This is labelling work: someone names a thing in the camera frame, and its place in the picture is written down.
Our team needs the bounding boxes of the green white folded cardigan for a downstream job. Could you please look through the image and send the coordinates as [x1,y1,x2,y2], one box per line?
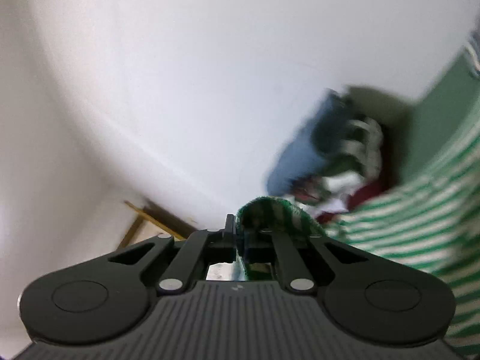
[292,118,384,211]

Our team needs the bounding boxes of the blue folded sweater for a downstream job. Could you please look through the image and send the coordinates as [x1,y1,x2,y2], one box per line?
[266,89,351,197]

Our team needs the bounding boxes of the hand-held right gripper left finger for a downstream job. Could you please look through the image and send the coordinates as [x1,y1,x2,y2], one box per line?
[109,214,237,295]

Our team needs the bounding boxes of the green white striped shirt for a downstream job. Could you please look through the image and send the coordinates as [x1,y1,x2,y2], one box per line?
[238,122,480,359]

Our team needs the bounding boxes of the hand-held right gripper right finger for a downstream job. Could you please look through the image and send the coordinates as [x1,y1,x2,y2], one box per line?
[244,229,370,294]

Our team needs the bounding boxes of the maroon folded garment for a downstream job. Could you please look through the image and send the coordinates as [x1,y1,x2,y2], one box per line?
[315,182,391,226]

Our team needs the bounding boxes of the white folded garment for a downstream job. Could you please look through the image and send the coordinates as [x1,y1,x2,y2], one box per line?
[324,172,362,212]

